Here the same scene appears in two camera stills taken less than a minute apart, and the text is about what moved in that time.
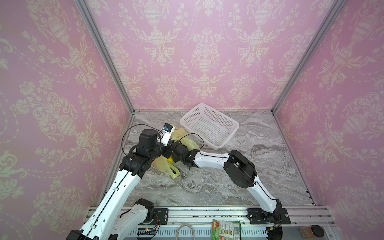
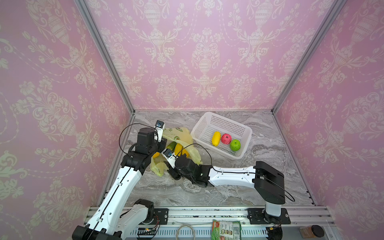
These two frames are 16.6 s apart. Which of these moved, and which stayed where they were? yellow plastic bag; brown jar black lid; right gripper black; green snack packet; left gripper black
Moved: right gripper black; left gripper black; yellow plastic bag
Stayed: green snack packet; brown jar black lid
